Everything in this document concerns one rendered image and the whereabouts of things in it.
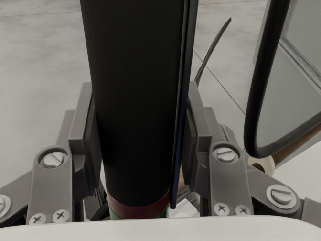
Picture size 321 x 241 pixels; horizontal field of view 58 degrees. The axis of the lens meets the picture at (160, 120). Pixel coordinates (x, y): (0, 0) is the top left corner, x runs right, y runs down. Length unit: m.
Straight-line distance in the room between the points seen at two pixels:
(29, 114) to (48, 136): 0.37
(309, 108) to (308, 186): 0.82
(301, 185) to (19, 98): 2.72
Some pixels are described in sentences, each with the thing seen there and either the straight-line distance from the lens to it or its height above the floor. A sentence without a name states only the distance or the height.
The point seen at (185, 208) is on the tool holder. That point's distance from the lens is 0.24.
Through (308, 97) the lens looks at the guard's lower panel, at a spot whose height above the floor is 0.90.
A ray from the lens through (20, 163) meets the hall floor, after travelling 2.33.
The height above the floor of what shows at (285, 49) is 0.98.
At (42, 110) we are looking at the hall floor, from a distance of 2.78.
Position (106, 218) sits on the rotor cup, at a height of 1.23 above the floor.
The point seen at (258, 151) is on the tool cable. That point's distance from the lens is 0.24.
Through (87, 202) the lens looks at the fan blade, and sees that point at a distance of 0.72.
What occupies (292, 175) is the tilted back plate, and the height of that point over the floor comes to 1.17.
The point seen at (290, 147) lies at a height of 1.38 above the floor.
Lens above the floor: 1.57
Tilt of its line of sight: 39 degrees down
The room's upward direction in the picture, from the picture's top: 2 degrees clockwise
